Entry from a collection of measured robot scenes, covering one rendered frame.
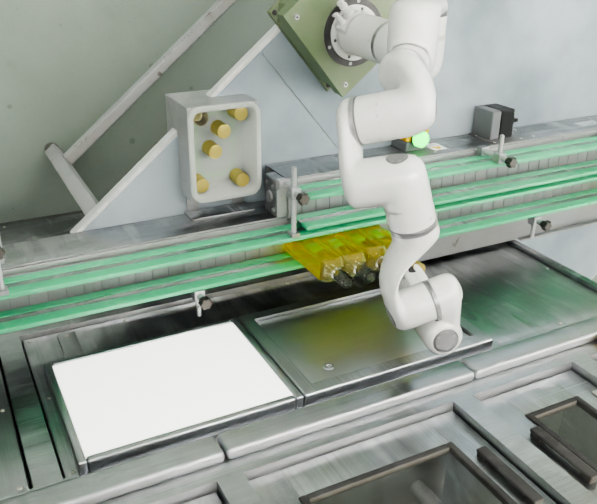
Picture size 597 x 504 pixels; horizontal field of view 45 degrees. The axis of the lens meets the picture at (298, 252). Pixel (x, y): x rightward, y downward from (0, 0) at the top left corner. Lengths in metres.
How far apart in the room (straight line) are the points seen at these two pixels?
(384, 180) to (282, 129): 0.67
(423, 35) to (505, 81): 0.85
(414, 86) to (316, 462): 0.68
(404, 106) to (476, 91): 0.93
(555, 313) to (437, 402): 0.52
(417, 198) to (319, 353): 0.49
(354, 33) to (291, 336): 0.68
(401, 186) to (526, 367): 0.60
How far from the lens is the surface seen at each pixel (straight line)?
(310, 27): 1.72
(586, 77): 2.44
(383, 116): 1.24
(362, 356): 1.56
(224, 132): 1.70
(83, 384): 1.52
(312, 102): 1.86
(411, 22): 1.39
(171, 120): 1.76
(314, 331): 1.64
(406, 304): 1.34
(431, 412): 1.48
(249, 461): 1.33
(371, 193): 1.22
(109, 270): 1.58
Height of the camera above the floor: 2.34
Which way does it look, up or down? 54 degrees down
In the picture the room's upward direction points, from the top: 130 degrees clockwise
